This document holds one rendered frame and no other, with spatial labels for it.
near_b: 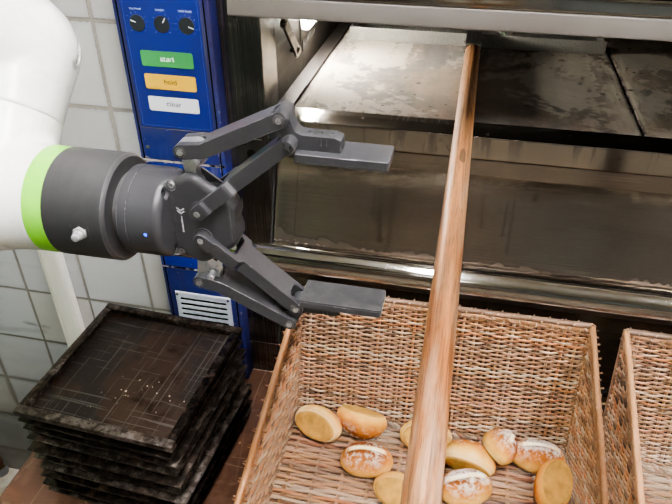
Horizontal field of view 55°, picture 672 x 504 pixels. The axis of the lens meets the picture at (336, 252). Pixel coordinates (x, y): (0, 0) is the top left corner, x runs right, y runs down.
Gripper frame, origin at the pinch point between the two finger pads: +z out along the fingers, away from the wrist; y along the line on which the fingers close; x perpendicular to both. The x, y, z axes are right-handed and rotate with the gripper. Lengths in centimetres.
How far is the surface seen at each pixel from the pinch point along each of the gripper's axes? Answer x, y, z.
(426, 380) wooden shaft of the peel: 2.2, 12.8, 5.5
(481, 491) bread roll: -30, 70, 17
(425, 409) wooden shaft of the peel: 5.5, 12.7, 5.7
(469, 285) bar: -17.5, 16.8, 8.8
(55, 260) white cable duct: -53, 51, -75
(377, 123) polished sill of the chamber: -57, 15, -8
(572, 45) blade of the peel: -102, 13, 26
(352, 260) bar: -18.3, 15.9, -4.9
